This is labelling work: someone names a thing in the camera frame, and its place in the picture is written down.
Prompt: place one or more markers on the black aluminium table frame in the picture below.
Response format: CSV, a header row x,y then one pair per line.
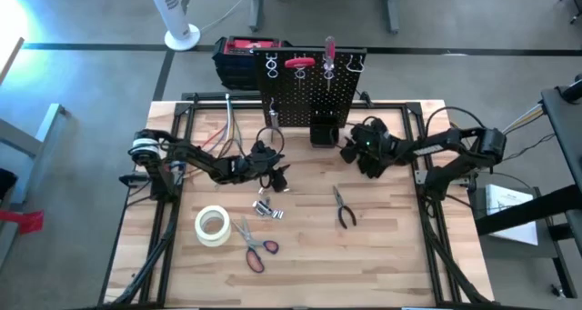
x,y
391,105

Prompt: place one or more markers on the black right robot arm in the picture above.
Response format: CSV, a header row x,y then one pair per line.
x,y
454,146

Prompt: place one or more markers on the cream masking tape roll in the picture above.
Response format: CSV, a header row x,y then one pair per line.
x,y
213,242

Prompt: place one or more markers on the chrome combination wrench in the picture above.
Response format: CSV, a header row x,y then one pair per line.
x,y
275,119
273,123

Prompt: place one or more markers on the black side desk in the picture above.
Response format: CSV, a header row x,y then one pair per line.
x,y
564,132

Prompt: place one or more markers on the steel single peg hook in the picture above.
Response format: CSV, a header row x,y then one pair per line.
x,y
272,102

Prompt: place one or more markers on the red sheet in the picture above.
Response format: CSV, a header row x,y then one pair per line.
x,y
27,221

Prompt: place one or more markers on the black work glove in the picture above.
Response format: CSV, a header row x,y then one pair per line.
x,y
370,171

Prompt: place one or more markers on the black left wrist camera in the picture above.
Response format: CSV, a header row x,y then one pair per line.
x,y
262,150

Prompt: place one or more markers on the red black toolbox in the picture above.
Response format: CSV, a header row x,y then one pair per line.
x,y
236,69

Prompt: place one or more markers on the grey legged desk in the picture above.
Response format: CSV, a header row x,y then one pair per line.
x,y
257,5

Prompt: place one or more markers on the white tower fan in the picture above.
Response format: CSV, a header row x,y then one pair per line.
x,y
175,10

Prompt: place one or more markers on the steel double prong hook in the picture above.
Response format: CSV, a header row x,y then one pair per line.
x,y
348,66

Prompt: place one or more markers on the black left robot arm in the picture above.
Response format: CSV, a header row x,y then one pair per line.
x,y
213,164

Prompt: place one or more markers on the black plastic bin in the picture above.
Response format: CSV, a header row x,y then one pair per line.
x,y
324,132

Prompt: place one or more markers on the black perforated peg board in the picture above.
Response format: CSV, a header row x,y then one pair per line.
x,y
309,101

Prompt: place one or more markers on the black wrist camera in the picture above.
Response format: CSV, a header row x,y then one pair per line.
x,y
374,126
262,150

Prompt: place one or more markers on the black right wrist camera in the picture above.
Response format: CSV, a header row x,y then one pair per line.
x,y
374,126

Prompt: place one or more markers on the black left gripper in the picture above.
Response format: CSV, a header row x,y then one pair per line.
x,y
263,166

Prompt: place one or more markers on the white booklet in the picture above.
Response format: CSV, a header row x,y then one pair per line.
x,y
509,210

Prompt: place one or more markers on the blue and red pliers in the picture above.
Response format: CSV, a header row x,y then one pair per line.
x,y
250,240

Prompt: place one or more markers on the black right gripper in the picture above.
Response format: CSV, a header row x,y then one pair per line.
x,y
379,146

